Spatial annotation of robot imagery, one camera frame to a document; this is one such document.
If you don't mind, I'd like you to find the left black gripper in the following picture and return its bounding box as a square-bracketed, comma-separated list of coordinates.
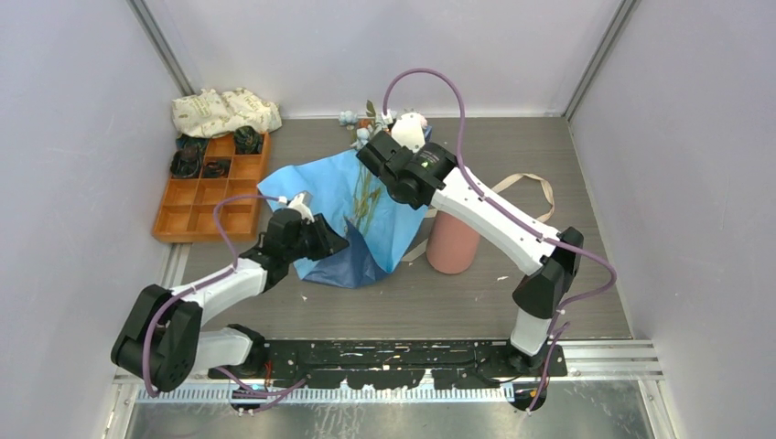
[286, 213, 349, 262]

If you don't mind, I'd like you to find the light blue flower stem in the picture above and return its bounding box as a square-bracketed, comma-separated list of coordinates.
[338, 100, 395, 234]

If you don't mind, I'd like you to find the flower bouquet blue paper wrap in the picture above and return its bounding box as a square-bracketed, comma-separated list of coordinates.
[257, 150, 428, 289]

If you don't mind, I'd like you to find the beige ribbon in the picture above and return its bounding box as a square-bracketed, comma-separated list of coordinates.
[400, 173, 555, 263]

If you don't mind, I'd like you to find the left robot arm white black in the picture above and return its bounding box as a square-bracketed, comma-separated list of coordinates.
[110, 208, 349, 393]

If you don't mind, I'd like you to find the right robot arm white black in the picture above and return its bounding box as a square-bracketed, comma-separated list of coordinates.
[357, 132, 584, 376]

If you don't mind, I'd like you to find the pink cylindrical vase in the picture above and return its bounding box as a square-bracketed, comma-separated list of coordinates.
[426, 211, 480, 274]

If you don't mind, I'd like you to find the dark rolled sock top right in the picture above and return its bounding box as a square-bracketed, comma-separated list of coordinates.
[233, 126, 264, 155]

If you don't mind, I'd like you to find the dark rolled sock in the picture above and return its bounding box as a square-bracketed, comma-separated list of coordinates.
[200, 158, 232, 179]
[233, 126, 264, 155]
[170, 146, 202, 179]

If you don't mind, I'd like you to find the dark rolled sock middle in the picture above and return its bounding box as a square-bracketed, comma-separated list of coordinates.
[200, 158, 232, 179]

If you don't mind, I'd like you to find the orange compartment tray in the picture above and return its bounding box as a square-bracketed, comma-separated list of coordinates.
[152, 133, 272, 243]

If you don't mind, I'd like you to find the dark rolled sock left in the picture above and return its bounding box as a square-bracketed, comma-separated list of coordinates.
[170, 146, 202, 179]

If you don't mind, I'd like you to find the cream patterned cloth bag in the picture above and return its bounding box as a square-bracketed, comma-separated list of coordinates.
[171, 88, 283, 138]

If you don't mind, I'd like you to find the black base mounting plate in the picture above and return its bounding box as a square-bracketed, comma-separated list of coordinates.
[228, 339, 567, 390]

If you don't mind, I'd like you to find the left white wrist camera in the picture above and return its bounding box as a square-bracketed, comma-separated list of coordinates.
[278, 191, 314, 222]

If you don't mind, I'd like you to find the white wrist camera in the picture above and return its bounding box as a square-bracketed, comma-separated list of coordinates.
[278, 191, 314, 222]
[389, 112, 428, 153]

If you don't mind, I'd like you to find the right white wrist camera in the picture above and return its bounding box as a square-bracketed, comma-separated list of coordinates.
[389, 112, 428, 153]

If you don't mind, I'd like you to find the aluminium rail frame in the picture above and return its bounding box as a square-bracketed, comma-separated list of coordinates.
[104, 243, 672, 438]

